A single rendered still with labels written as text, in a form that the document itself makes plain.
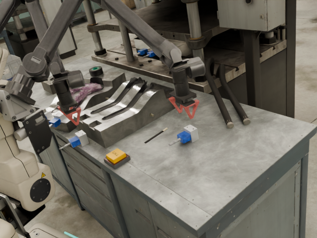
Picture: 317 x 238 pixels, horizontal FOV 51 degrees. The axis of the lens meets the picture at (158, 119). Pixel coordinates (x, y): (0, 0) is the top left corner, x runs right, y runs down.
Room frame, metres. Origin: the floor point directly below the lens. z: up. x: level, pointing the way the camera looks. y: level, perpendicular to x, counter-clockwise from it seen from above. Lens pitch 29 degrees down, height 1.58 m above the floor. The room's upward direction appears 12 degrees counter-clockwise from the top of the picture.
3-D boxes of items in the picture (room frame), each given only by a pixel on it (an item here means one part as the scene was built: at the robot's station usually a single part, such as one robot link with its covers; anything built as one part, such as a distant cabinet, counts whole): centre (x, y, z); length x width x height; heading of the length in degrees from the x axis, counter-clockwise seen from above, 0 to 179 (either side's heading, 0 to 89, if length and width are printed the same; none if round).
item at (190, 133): (1.17, -0.08, 0.83); 0.13 x 0.05 x 0.05; 117
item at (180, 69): (1.20, -0.12, 1.10); 0.07 x 0.06 x 0.07; 105
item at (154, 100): (1.51, 0.12, 0.87); 0.50 x 0.26 x 0.14; 125
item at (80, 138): (1.33, 0.40, 0.83); 0.13 x 0.05 x 0.05; 119
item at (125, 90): (1.51, 0.14, 0.92); 0.35 x 0.16 x 0.09; 125
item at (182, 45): (2.41, -0.23, 0.87); 0.50 x 0.27 x 0.17; 125
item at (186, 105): (1.17, -0.12, 0.97); 0.07 x 0.07 x 0.09; 26
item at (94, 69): (1.94, 0.31, 0.93); 0.08 x 0.08 x 0.04
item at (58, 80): (1.34, 0.37, 1.10); 0.07 x 0.06 x 0.07; 97
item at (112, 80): (1.76, 0.40, 0.86); 0.50 x 0.26 x 0.11; 142
